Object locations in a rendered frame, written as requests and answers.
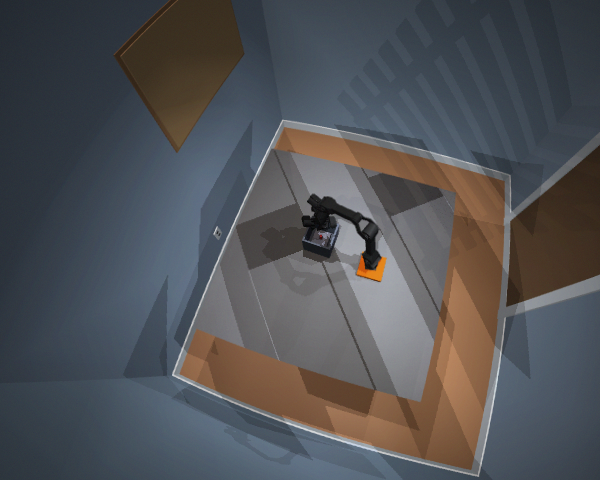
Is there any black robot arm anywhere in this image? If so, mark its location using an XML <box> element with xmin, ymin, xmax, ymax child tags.
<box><xmin>307</xmin><ymin>193</ymin><xmax>382</xmax><ymax>270</ymax></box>

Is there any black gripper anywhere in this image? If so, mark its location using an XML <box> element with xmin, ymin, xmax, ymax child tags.
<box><xmin>301</xmin><ymin>210</ymin><xmax>337</xmax><ymax>231</ymax></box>

